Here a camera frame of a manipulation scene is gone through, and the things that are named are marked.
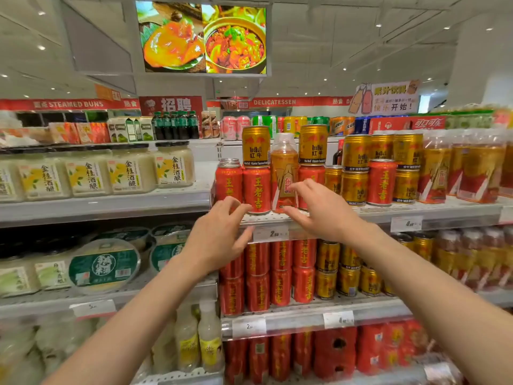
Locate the person's left hand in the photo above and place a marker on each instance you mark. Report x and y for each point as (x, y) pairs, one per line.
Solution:
(214, 238)

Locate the person's right hand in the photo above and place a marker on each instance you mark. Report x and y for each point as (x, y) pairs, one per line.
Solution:
(330, 216)

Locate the person's right thumb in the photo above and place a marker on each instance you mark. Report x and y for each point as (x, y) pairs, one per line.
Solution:
(298, 219)

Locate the person's left thumb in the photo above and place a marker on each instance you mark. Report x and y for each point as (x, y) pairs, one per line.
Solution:
(244, 244)

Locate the person's right forearm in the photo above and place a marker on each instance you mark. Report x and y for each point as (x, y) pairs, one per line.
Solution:
(433, 300)

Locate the person's left forearm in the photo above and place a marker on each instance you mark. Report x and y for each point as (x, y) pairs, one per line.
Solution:
(132, 328)

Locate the white price tag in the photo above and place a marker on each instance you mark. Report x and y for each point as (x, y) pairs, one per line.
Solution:
(248, 327)
(338, 319)
(270, 233)
(93, 308)
(406, 223)
(506, 214)

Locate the red herbal tea can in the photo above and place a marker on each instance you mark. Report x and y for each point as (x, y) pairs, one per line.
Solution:
(312, 174)
(381, 182)
(256, 190)
(228, 182)

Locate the stack of red cans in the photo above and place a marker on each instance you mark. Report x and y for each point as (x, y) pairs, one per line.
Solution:
(280, 276)

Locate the amber drink bottle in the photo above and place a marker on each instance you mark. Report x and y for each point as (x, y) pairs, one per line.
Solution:
(282, 164)

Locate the stack of gold cans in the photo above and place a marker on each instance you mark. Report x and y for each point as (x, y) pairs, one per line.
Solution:
(356, 164)
(344, 272)

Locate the round green label tub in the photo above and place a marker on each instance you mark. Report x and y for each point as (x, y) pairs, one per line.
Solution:
(166, 250)
(124, 234)
(170, 227)
(103, 265)

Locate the gold energy drink can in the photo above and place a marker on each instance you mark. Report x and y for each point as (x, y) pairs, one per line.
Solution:
(255, 146)
(313, 144)

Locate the dark glass bottle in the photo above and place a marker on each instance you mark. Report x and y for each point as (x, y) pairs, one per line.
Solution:
(339, 154)

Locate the grey metal shelf board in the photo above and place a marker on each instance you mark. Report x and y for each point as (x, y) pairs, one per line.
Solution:
(296, 312)
(192, 376)
(48, 300)
(120, 206)
(453, 214)

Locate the row of yellow green cans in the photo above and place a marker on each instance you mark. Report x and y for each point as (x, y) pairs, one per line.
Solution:
(304, 121)

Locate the white drink bottle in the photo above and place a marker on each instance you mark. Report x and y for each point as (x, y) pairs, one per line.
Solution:
(186, 342)
(210, 338)

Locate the green drink cans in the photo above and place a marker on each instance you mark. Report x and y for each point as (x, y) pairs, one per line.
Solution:
(264, 123)

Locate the orange drink cans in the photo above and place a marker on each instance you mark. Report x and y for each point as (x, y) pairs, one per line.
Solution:
(342, 125)

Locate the white rice wine jar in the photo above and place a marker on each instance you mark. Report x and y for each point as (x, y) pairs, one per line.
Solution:
(87, 174)
(42, 178)
(8, 182)
(174, 164)
(130, 170)

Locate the pink drink cans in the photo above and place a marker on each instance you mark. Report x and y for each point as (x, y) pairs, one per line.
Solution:
(234, 128)

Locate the blue drink cans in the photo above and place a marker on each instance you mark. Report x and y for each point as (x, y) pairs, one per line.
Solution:
(362, 125)

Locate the row of red cans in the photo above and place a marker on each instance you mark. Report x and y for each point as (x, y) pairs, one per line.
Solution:
(268, 358)

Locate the brown coffee bottles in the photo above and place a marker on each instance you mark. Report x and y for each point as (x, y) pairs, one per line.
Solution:
(209, 125)

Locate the row of dark green bottles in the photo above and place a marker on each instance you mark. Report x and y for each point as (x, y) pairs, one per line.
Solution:
(176, 126)

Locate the red can multipacks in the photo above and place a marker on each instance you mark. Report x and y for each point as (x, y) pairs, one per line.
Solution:
(360, 348)

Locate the red cola carton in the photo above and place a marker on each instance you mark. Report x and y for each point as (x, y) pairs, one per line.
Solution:
(407, 124)

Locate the white juice bottle sign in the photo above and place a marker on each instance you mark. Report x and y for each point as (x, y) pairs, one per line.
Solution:
(384, 98)

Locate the red sign with chef figure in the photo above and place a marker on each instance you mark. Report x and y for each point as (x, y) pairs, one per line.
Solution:
(176, 104)

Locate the row of white green cartons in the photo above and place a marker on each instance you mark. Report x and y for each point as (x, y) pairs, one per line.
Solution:
(128, 130)

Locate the row of amber bottles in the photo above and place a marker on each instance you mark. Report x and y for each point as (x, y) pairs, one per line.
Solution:
(477, 168)
(477, 252)

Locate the square white food tub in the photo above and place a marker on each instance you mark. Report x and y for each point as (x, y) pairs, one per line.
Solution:
(16, 276)
(52, 270)

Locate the row of orange snack packets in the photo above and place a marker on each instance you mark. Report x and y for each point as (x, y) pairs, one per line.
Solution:
(80, 133)

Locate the small orange hanging sign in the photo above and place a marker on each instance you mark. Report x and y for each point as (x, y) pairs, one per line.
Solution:
(107, 93)

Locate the hanging food display screen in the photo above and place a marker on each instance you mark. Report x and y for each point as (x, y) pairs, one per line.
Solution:
(202, 38)

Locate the long red banner sign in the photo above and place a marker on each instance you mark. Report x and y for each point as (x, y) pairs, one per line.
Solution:
(60, 104)

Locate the pile of white bags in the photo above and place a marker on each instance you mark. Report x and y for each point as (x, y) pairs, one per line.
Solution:
(36, 348)

